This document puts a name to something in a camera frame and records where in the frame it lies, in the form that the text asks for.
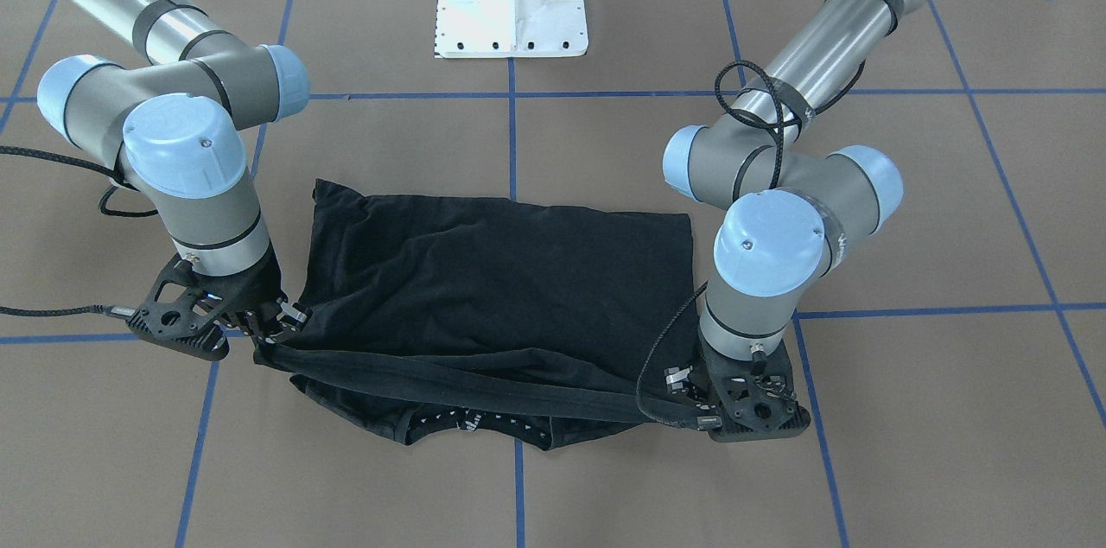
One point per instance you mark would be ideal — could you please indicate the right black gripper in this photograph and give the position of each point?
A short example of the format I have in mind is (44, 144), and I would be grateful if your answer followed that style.
(262, 286)

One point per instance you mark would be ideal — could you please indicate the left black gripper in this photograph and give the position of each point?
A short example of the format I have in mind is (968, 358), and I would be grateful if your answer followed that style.
(679, 381)

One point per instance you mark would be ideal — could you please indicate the black printed t-shirt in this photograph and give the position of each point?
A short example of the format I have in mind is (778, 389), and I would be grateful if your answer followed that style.
(553, 325)

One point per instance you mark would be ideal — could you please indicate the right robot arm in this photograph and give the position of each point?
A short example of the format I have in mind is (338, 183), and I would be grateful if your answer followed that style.
(171, 132)

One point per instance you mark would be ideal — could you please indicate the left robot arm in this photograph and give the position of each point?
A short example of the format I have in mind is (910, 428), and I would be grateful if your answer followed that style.
(789, 219)

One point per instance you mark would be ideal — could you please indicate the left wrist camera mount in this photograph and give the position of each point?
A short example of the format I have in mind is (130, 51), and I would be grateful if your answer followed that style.
(678, 380)

